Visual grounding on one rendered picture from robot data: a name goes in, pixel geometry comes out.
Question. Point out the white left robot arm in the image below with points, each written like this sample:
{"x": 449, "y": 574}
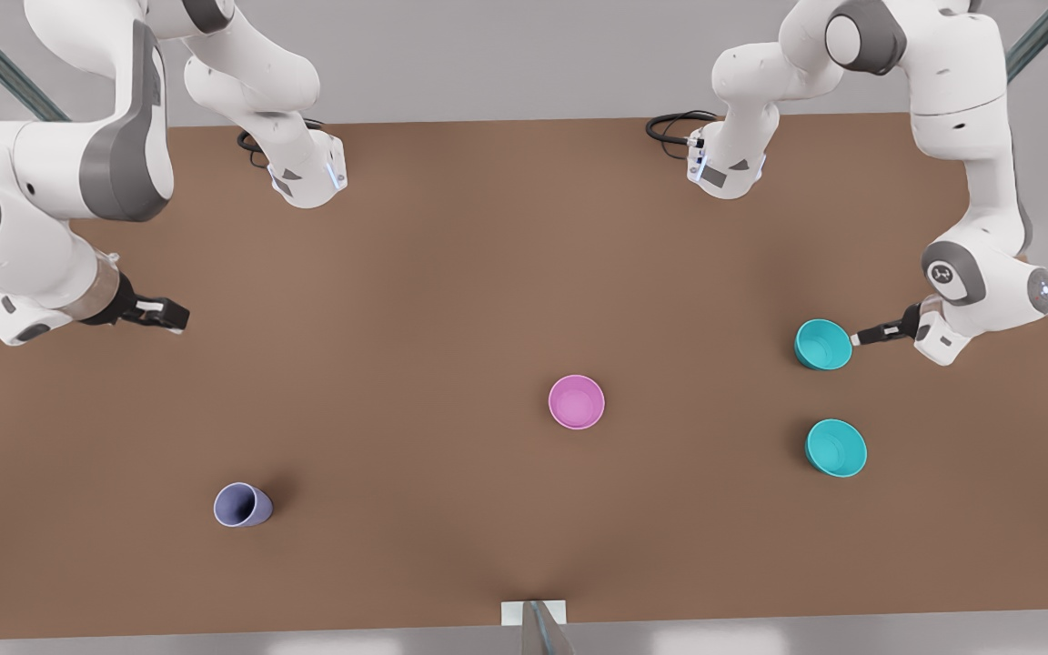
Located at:
{"x": 961, "y": 91}

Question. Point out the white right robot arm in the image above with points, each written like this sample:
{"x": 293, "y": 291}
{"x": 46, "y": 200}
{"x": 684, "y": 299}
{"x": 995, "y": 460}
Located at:
{"x": 51, "y": 173}

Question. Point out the teal blue bowl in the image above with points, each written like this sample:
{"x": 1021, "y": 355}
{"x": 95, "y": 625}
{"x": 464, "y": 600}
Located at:
{"x": 836, "y": 448}
{"x": 823, "y": 344}

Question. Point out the pink bowl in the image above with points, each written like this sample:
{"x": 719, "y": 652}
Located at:
{"x": 577, "y": 401}

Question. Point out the lavender cup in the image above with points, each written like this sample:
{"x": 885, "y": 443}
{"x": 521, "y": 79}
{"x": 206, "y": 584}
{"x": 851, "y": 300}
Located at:
{"x": 242, "y": 505}

